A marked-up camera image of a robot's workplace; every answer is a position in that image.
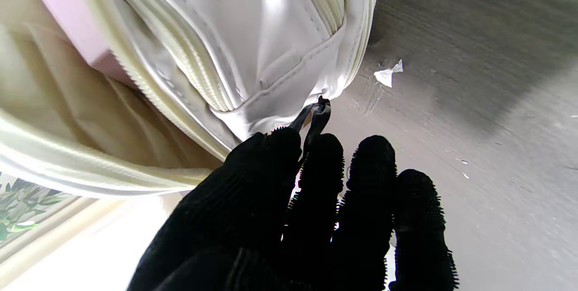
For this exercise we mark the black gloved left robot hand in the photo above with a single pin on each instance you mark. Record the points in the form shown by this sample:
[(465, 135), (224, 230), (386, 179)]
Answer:
[(253, 218)]

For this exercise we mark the white leather bag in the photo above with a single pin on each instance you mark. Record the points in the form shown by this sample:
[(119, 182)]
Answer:
[(253, 33)]

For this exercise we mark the small white paper scrap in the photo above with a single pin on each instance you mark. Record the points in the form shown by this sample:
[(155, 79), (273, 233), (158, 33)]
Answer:
[(386, 75)]

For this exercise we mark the tall leafy ficus plant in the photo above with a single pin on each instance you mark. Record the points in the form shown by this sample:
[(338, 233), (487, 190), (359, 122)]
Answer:
[(27, 205)]

